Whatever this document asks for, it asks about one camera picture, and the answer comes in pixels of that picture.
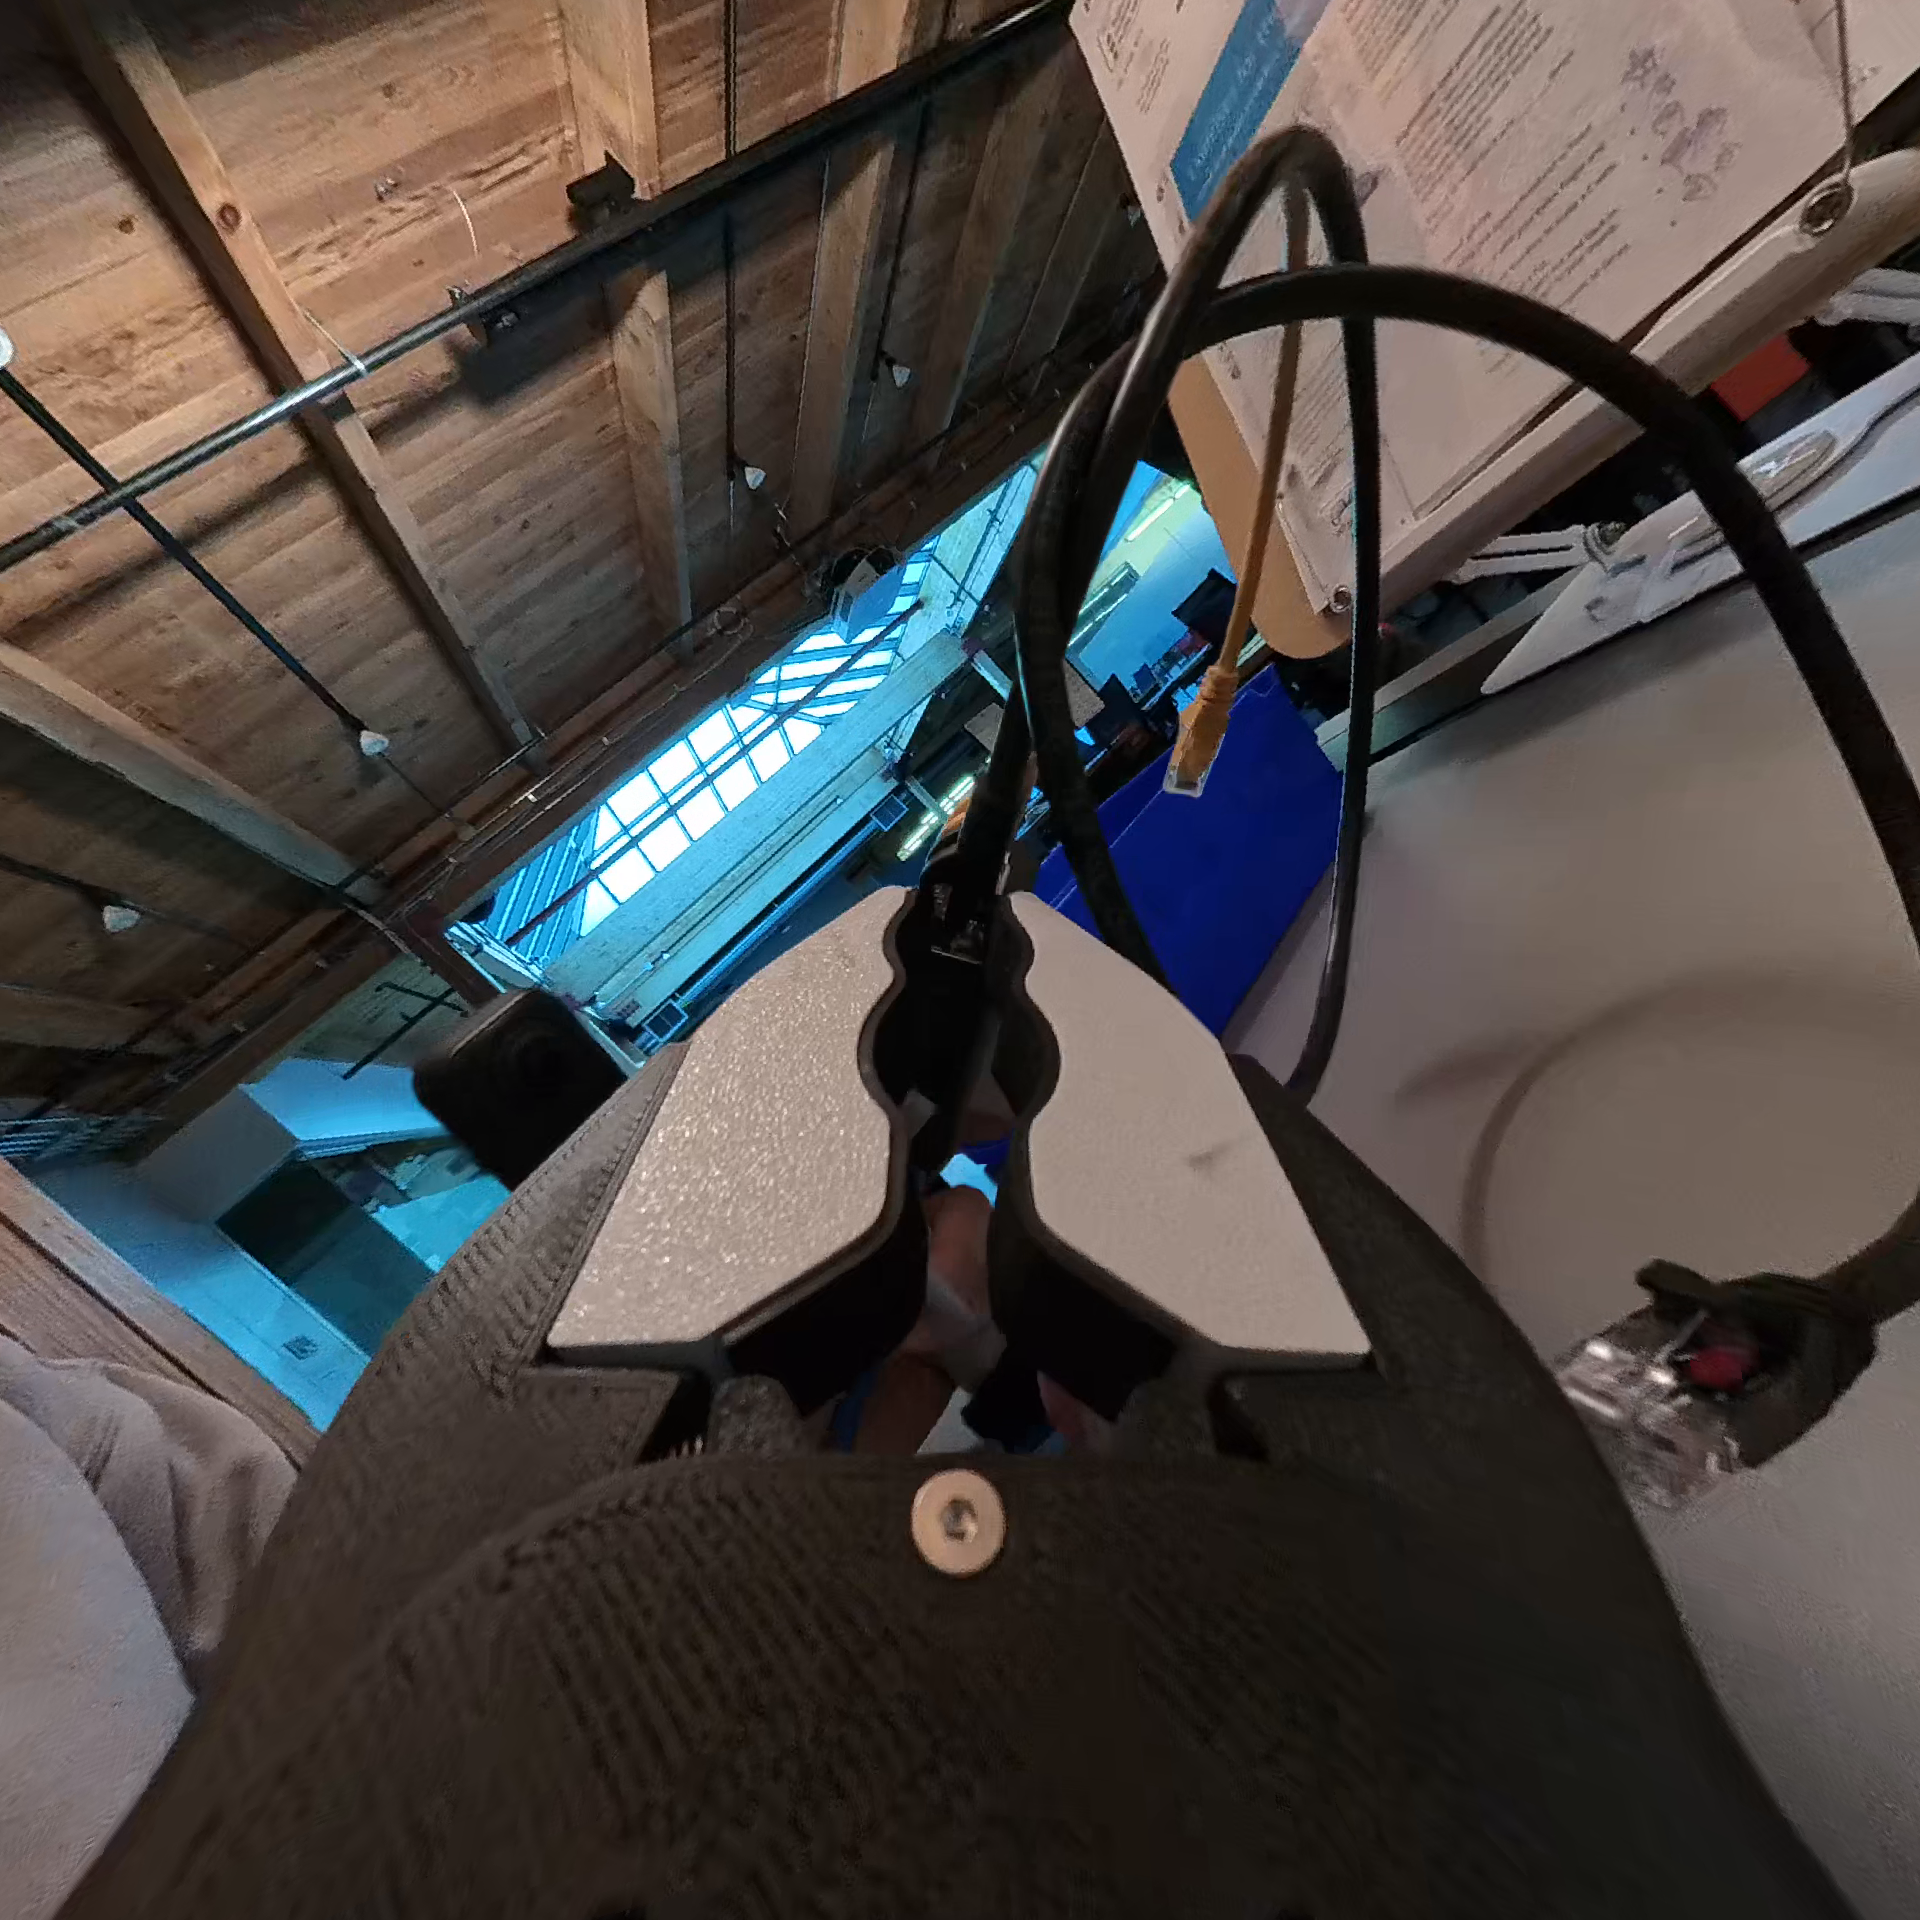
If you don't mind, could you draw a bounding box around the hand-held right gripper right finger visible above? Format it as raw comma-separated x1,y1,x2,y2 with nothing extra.
995,891,1372,1374

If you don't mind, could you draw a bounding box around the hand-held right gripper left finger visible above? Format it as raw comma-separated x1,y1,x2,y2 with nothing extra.
550,891,930,1374

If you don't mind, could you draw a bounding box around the yellow ethernet cable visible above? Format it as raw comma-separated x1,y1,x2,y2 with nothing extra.
1166,186,1308,797

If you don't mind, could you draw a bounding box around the black ethernet cable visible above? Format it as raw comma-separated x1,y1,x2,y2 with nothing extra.
906,126,1920,1479

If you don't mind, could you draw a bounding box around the person's left forearm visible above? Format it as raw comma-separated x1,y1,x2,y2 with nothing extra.
0,1335,305,1920

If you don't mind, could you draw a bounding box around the grey desk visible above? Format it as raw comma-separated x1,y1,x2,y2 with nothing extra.
1219,495,1920,1920

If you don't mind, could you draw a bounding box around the blue plastic bin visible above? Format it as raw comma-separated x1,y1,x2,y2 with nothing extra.
1032,670,1347,1039

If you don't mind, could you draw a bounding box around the skylight window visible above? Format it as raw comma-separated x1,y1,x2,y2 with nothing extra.
480,620,925,960

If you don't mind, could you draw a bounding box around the metal ceiling pipe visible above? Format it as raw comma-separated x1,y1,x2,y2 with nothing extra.
0,0,1083,574

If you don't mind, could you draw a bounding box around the white flat pad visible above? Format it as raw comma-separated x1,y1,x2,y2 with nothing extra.
1482,399,1920,694

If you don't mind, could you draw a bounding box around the instruction sheet board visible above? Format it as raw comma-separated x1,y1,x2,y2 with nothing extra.
1069,0,1920,664

